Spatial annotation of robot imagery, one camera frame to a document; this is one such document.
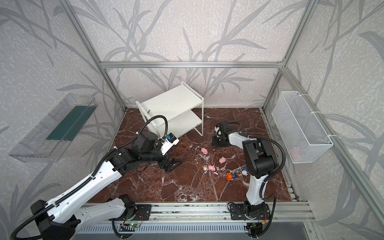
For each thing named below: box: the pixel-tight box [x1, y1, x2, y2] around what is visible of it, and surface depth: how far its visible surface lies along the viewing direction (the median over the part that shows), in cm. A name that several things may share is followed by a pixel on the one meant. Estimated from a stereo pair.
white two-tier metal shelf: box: [135, 81, 204, 140], surface depth 81 cm
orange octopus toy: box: [226, 172, 233, 181], surface depth 86 cm
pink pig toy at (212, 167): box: [208, 163, 216, 171], surface depth 88 cm
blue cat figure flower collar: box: [202, 164, 210, 175], surface depth 88 cm
